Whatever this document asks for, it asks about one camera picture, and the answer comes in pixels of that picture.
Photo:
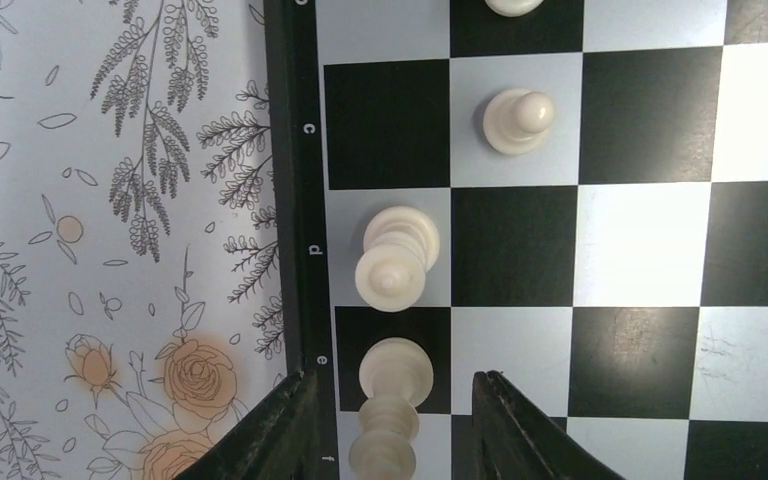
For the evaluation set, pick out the white chess piece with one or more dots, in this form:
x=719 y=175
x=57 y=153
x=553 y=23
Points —
x=400 y=245
x=513 y=8

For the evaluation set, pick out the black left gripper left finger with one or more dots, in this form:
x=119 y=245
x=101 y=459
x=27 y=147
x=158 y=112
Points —
x=278 y=439

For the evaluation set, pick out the white chess pawn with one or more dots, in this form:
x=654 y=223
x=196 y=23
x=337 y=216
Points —
x=517 y=121

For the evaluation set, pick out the black and white chessboard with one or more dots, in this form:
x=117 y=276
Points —
x=617 y=275

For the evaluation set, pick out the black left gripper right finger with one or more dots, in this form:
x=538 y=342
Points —
x=514 y=439

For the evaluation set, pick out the white chess king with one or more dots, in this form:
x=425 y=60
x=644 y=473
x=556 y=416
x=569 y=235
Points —
x=396 y=376

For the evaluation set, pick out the floral patterned table mat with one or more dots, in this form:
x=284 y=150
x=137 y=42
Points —
x=140 y=303

